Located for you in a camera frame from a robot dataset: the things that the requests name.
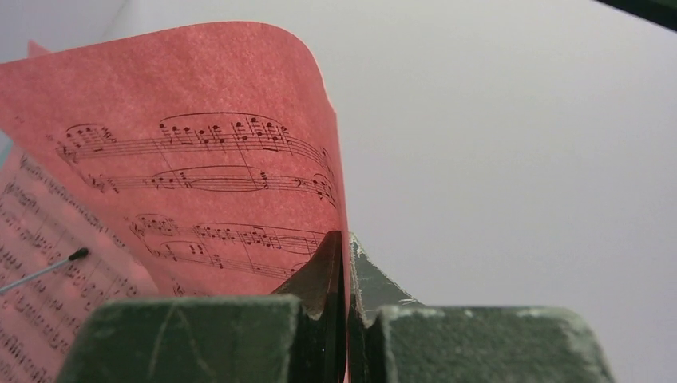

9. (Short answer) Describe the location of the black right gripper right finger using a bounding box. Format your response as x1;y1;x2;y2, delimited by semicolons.
348;235;615;382

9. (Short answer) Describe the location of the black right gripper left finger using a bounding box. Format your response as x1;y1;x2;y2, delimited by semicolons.
57;231;346;383

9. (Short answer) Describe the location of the pink sheet music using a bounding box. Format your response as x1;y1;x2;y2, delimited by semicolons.
0;39;160;383
1;22;349;372

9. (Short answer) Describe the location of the light blue music stand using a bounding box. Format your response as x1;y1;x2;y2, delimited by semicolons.
0;132;91;297

